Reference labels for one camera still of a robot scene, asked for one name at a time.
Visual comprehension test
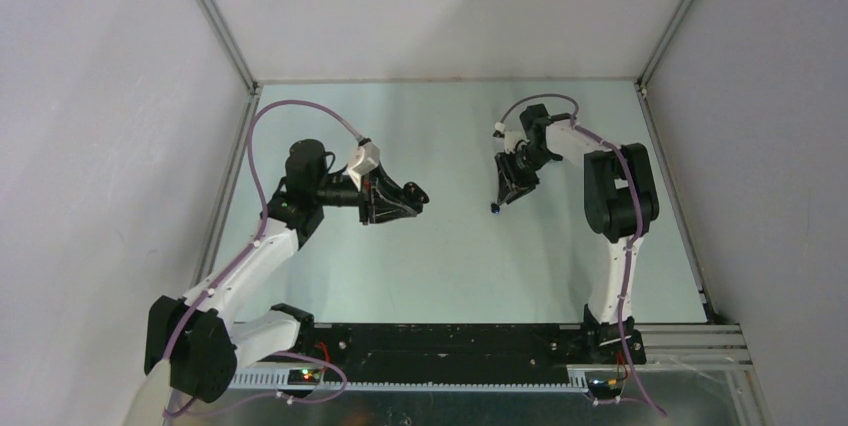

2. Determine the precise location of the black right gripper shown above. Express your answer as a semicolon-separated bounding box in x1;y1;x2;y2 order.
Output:
495;146;557;206

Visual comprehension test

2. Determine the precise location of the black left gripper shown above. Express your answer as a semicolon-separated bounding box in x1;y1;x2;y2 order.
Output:
312;162;416;227

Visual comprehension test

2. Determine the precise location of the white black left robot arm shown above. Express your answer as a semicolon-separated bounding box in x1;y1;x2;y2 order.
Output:
144;139;429;403

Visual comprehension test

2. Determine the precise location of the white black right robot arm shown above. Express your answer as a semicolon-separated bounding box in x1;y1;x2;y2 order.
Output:
490;102;660;366

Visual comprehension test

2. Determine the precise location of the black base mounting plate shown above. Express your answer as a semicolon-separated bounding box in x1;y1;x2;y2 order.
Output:
292;323;646;387

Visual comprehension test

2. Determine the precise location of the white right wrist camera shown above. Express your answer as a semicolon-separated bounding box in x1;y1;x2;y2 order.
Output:
493;122;527;154

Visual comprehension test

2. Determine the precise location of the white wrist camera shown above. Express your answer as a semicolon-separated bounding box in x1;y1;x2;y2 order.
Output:
345;138;380;191
493;122;527;154

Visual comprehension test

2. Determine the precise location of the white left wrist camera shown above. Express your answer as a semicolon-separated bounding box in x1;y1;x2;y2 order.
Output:
345;138;380;191

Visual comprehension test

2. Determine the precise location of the grey slotted cable duct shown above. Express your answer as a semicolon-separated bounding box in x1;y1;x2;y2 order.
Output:
229;364;588;393

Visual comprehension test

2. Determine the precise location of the aluminium frame post right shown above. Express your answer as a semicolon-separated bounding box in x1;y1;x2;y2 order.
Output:
635;0;696;99

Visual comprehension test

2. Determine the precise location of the aluminium frame post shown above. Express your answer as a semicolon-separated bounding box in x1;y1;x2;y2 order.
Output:
195;0;258;94
635;0;696;99

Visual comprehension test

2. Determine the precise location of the aluminium frame post left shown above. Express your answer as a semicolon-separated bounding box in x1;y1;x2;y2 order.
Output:
195;0;258;94

